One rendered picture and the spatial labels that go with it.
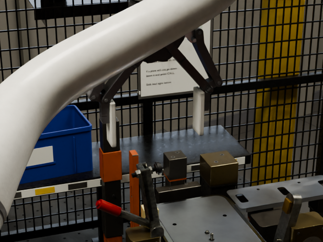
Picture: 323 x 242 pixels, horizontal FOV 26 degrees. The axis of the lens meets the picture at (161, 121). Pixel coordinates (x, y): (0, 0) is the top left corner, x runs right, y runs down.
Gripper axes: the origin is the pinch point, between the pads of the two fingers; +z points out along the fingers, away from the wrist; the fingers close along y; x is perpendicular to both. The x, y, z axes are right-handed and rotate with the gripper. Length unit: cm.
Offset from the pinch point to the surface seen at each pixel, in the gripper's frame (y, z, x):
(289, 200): 41, 35, 30
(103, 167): 7, 38, 64
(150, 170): 9.6, 24.7, 34.0
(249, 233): 34, 46, 35
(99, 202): -1.3, 31.4, 35.3
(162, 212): 18, 46, 51
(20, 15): 12, 48, 262
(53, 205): 0, 76, 115
